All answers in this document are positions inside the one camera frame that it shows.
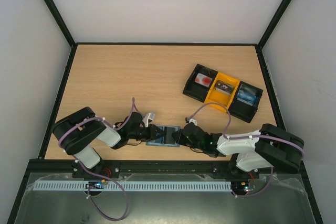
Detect black vip card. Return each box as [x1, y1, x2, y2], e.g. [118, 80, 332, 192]
[163, 126, 180, 145]

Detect dark card in yellow bin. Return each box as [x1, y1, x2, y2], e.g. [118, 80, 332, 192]
[215, 80, 235, 95]

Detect yellow plastic bin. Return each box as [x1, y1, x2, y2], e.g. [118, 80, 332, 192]
[205, 72, 240, 109]

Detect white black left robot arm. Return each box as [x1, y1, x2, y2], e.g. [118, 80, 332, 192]
[52, 107, 166, 169]

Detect white slotted cable duct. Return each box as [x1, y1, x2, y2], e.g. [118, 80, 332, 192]
[33, 180, 232, 192]

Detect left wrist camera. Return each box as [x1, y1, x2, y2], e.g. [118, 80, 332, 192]
[143, 112, 155, 127]

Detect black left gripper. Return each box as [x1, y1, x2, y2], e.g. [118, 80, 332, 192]
[128, 124, 166, 142]

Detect black bin with blue cards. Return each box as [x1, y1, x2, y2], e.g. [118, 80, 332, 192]
[228, 81, 263, 123]

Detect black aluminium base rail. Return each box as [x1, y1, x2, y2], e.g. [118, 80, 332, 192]
[26, 158, 307, 180]

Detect teal leather card holder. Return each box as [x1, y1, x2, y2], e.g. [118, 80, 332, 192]
[146, 125, 180, 147]

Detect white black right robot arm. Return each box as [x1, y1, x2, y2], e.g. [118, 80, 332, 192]
[172, 123, 305, 178]

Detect white card red circles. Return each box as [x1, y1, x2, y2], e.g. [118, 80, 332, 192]
[194, 73, 213, 87]

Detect blue cards stack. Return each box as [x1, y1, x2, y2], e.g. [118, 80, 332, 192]
[236, 84, 257, 106]

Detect black plastic bin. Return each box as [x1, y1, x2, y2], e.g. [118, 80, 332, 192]
[183, 64, 218, 102]

